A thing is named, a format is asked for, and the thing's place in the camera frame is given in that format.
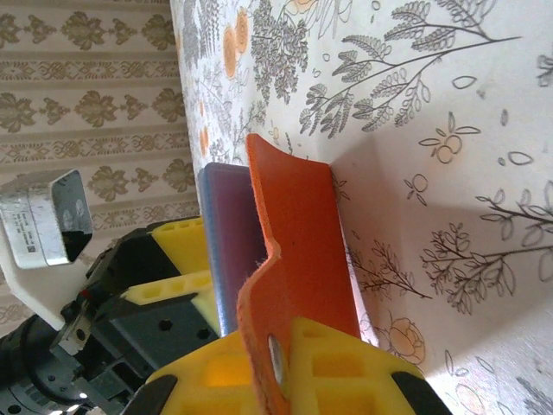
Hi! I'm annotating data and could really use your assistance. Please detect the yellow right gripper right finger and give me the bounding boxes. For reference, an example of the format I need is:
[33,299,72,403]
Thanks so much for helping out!
[279,316,450,415]

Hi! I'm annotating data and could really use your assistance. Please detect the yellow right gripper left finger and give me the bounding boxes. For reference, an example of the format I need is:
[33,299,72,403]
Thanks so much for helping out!
[146,331,263,415]

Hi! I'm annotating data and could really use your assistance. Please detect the floral table cover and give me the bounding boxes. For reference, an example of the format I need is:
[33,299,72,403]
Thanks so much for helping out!
[168,0,553,415]

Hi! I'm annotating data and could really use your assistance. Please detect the white left camera bracket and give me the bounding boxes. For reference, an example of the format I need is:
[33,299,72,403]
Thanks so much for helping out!
[0,254,67,330]

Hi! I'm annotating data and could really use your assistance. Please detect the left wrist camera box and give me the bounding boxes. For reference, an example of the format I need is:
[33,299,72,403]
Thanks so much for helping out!
[0,169,94,267]

